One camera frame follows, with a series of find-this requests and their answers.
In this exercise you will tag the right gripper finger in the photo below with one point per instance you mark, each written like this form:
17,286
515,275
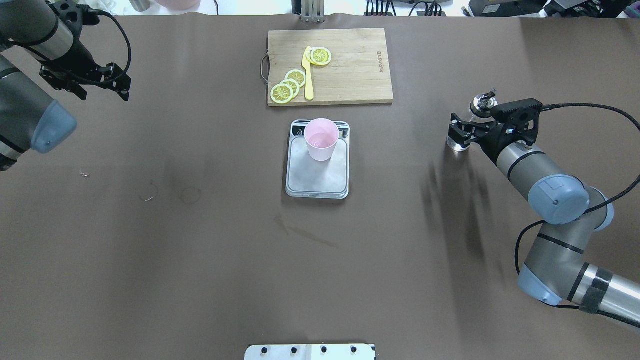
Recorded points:
462,132
485,115

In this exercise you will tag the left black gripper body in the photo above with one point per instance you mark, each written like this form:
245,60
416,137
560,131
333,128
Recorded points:
81,56

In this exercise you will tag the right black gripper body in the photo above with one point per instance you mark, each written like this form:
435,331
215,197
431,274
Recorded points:
486,139

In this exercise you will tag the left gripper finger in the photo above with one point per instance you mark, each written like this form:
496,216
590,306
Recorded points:
62,82
115,79

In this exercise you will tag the clear glass sauce bottle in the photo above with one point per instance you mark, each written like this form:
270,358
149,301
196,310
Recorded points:
486,100

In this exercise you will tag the pink plastic cup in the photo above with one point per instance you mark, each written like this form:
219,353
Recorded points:
321,136

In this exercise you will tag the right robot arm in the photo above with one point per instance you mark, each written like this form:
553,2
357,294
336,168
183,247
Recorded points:
554,272

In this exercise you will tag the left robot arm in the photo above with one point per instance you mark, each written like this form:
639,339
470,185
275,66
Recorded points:
50,32

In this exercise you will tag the silver kitchen scale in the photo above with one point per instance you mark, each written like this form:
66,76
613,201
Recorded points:
309,178

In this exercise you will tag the wooden cutting board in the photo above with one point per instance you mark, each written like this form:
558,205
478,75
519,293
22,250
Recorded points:
358,74

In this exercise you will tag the yellow plastic knife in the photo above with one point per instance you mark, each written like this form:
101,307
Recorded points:
308,69

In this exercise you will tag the lemon slice front pair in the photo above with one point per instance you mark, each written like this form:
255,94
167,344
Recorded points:
321,56

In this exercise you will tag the lemon slice pair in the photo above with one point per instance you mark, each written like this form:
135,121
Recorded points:
321,56
308,55

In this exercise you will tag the lemon slice row end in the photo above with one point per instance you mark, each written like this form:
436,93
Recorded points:
282,93

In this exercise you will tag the lemon slice row middle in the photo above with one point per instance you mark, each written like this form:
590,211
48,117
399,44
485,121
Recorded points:
293,84

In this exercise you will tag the lemon slice row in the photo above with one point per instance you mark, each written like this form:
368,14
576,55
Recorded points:
296,75
293,84

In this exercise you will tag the lemon slice back pair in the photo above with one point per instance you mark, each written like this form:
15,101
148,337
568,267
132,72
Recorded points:
308,55

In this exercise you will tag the lemon slice row top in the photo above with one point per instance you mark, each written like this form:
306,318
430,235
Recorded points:
296,75

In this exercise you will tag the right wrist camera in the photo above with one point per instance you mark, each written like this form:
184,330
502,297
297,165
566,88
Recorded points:
522,115

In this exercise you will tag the aluminium frame post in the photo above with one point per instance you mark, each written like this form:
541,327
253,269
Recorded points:
312,11

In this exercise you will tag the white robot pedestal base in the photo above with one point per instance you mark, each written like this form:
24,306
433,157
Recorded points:
319,351

